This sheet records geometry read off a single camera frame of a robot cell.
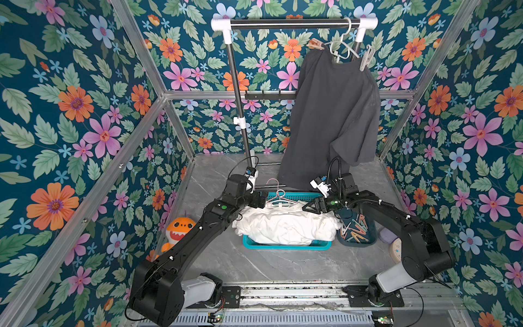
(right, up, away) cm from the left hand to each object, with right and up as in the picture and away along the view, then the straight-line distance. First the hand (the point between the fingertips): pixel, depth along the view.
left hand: (260, 188), depth 81 cm
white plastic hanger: (+8, -6, +5) cm, 11 cm away
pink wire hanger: (+7, -2, +9) cm, 12 cm away
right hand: (+21, -6, +2) cm, 22 cm away
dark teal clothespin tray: (+43, -19, +8) cm, 48 cm away
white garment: (+10, -14, +1) cm, 18 cm away
